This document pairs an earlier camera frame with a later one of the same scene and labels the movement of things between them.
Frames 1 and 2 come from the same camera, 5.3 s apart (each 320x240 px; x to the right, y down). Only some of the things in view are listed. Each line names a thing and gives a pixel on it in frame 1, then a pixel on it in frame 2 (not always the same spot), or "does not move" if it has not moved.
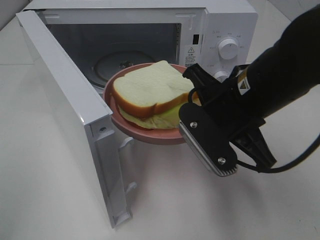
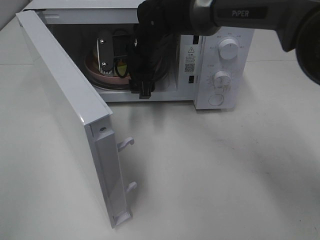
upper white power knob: x=228 y=49 does not move
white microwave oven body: x=106 y=37 does not move
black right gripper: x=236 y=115 -> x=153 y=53
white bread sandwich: x=151 y=96 -> x=121 y=66
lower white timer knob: x=221 y=76 does not move
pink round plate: x=137 y=133 -> x=92 y=68
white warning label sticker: x=191 y=54 does not move
